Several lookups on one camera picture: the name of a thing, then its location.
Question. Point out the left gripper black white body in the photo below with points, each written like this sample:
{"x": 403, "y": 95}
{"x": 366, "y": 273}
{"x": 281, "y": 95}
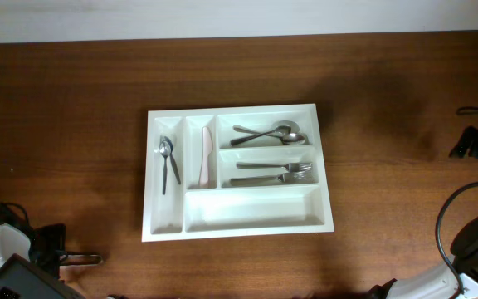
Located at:
{"x": 51, "y": 268}

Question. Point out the small metal teaspoon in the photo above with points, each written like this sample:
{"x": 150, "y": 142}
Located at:
{"x": 165, "y": 151}
{"x": 173, "y": 161}

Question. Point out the metal fork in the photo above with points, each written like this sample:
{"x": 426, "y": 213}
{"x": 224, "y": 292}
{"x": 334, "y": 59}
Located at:
{"x": 290, "y": 167}
{"x": 285, "y": 178}

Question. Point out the metal spoon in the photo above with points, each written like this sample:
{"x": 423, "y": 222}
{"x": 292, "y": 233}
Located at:
{"x": 289, "y": 138}
{"x": 294, "y": 128}

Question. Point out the pink plastic knife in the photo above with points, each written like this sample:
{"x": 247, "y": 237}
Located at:
{"x": 204, "y": 177}

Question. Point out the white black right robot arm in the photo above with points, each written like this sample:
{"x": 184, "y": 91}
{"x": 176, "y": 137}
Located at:
{"x": 457, "y": 275}

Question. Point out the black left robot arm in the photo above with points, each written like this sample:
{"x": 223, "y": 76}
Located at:
{"x": 19, "y": 277}

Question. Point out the white cutlery tray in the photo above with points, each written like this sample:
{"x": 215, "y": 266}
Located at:
{"x": 188, "y": 212}

